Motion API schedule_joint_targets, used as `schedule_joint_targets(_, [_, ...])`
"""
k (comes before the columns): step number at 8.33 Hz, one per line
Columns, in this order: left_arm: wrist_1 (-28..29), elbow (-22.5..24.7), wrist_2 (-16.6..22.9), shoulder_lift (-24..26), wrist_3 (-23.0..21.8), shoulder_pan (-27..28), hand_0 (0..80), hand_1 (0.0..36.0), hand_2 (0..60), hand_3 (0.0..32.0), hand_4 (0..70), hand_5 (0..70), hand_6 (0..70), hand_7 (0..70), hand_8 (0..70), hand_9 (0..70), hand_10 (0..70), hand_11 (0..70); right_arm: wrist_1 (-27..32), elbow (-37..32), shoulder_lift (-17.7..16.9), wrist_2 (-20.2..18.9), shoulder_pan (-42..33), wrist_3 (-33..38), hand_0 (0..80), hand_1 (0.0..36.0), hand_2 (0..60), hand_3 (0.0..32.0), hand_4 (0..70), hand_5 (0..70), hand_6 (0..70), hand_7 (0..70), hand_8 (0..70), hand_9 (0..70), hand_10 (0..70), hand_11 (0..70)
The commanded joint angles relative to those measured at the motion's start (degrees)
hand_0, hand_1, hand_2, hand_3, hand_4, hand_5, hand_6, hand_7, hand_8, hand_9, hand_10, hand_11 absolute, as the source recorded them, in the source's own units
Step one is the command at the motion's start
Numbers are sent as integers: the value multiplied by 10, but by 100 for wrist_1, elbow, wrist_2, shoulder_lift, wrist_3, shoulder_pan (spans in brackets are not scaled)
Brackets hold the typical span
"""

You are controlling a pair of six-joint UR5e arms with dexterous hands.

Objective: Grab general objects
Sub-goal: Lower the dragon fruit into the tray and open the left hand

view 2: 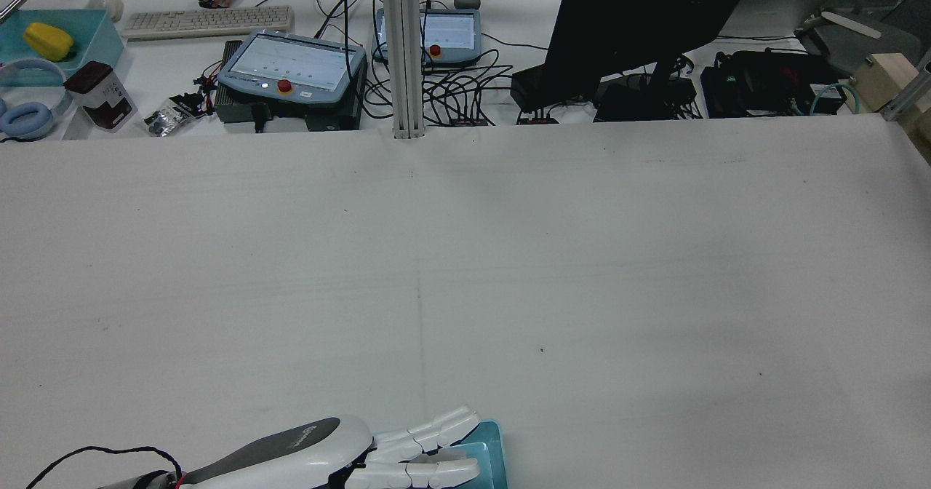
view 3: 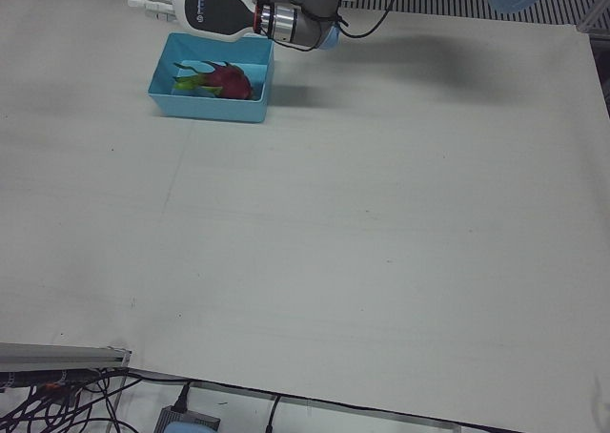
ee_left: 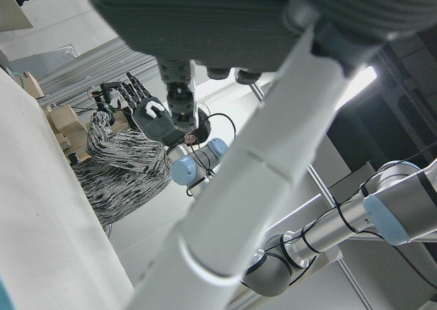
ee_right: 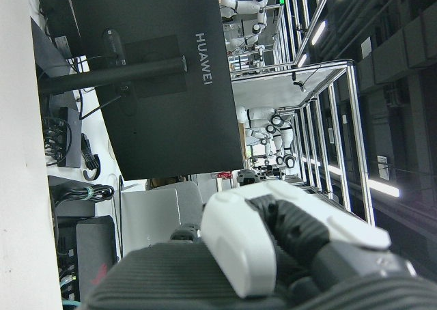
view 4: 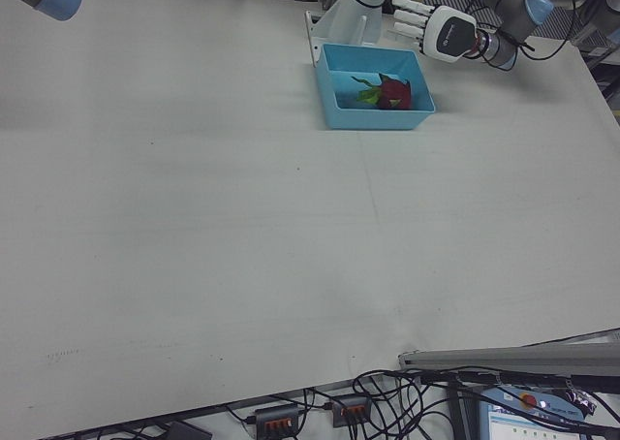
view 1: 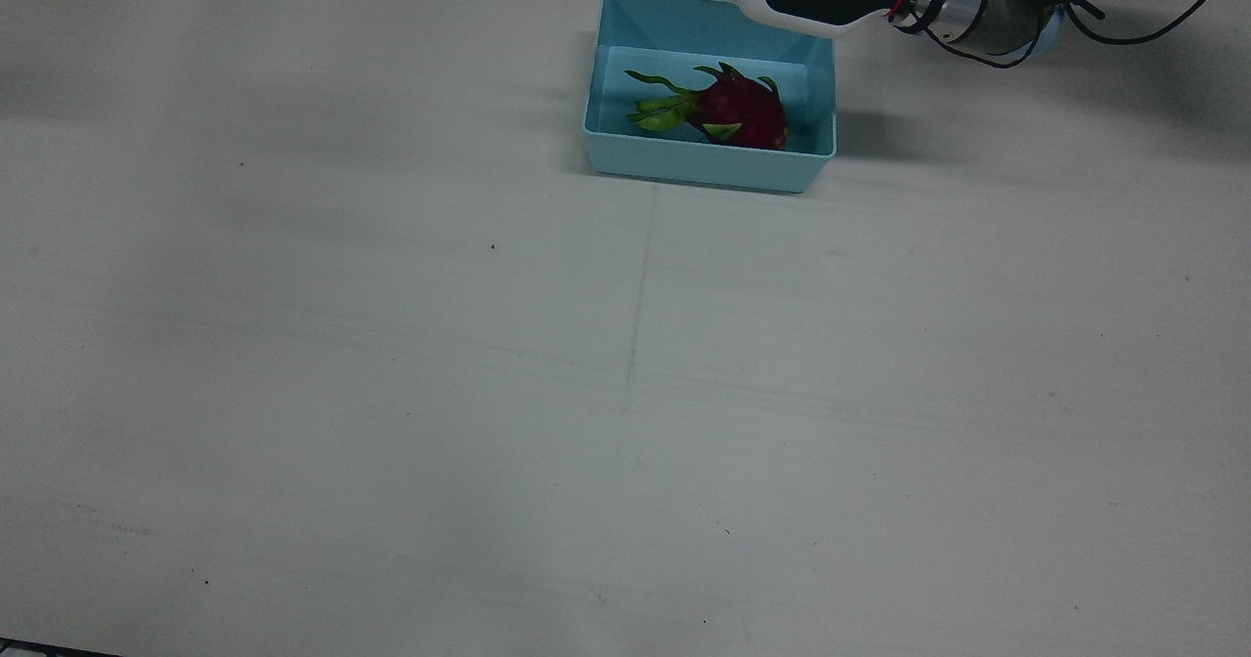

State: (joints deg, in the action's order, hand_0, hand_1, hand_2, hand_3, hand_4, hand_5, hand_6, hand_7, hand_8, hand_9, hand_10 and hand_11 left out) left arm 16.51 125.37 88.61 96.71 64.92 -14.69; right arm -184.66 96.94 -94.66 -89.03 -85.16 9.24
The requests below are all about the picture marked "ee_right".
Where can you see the small hanging black camera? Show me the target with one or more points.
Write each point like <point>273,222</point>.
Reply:
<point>300,84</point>

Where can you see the aluminium frame structure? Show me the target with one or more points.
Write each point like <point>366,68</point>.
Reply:
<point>356,119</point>

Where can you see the black monitor stand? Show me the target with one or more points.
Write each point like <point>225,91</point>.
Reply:
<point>136,72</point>

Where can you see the black oblong device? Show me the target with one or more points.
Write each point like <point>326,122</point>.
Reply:
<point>114,47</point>

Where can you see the black computer box red logo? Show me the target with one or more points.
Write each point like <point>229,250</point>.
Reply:
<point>94,248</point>

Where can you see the long ceiling light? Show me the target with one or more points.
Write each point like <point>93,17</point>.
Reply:
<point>384,188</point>
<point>318,33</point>
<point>302,60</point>

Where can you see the silver laptop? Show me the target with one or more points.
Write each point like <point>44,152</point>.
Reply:
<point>150,218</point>

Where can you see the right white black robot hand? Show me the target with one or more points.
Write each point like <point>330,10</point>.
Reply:
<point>239,241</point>

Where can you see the black huawei monitor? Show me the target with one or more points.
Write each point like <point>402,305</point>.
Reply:
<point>170,125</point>

